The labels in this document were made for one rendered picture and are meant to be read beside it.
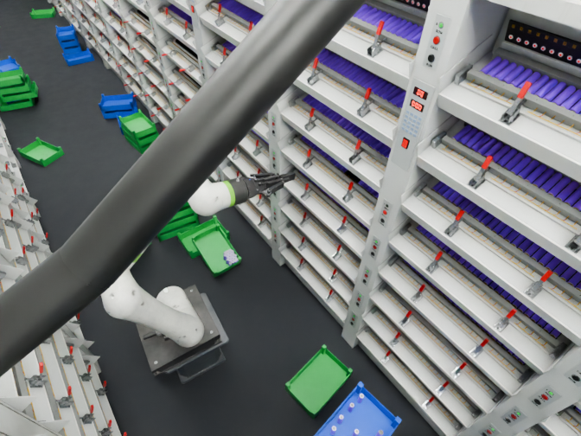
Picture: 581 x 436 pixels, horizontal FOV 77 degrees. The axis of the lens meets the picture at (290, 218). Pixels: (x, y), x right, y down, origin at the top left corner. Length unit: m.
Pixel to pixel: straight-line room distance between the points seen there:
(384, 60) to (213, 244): 1.75
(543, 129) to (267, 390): 1.69
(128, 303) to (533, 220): 1.18
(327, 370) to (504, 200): 1.40
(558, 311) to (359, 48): 0.92
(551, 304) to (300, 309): 1.45
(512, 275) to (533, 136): 0.42
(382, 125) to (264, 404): 1.48
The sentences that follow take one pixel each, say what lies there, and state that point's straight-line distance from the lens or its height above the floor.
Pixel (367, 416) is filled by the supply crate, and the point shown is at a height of 0.40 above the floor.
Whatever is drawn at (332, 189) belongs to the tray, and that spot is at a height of 0.96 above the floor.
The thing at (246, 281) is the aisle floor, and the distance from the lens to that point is 2.42.
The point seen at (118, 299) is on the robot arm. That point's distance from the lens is 1.32.
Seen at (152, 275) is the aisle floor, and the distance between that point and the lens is 2.58.
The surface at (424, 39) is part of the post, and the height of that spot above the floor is 1.66.
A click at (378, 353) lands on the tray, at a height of 0.16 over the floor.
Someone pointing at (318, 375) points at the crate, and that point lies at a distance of 2.15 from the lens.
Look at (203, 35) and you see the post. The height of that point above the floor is 1.25.
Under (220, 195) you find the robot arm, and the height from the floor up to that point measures 1.18.
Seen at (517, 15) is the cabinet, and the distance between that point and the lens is 1.17.
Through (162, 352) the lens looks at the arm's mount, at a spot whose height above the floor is 0.35.
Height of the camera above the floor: 2.01
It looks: 47 degrees down
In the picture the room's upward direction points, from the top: 2 degrees clockwise
